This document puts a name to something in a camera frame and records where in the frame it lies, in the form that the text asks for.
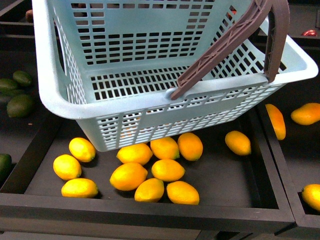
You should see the brown basket handle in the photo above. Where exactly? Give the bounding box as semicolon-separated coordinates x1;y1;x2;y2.
170;0;290;100

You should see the green avocado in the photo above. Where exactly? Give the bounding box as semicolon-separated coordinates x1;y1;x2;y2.
0;153;12;183
12;70;33;87
0;78;19;92
6;94;35;118

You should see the black lemon tray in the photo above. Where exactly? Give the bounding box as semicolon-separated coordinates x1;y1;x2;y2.
0;110;294;235

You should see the yellow lemon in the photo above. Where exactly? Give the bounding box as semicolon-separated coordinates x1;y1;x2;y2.
109;162;148;191
53;154;82;181
61;178;99;198
134;178;165;203
225;130;252;156
151;159;186;182
68;137;96;163
150;137;180;160
166;181;200;205
116;143;153;166
177;132;203;162

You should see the red apple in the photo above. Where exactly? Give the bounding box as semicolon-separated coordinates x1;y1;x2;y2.
301;29;318;37

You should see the orange yellow mango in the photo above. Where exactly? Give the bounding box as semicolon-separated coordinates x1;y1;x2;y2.
290;102;320;126
265;103;287;141

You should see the light blue plastic basket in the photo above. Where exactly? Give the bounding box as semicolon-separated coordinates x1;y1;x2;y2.
32;0;318;152

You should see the brown kiwi fruit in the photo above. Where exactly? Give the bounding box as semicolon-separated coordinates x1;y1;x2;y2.
25;9;34;23

